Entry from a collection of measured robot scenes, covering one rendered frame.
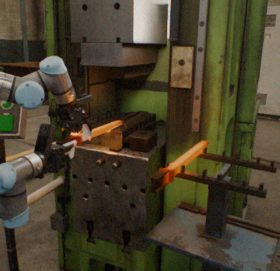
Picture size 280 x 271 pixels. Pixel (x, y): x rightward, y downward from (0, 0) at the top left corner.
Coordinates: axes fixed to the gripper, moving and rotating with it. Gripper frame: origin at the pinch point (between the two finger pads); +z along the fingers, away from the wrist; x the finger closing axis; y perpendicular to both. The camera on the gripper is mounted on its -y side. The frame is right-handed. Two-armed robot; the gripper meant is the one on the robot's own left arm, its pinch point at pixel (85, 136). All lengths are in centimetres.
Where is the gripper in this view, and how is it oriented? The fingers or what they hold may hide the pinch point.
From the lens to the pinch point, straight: 123.1
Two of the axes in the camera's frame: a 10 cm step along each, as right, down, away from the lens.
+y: -3.5, 6.8, -6.4
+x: 9.2, 1.2, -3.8
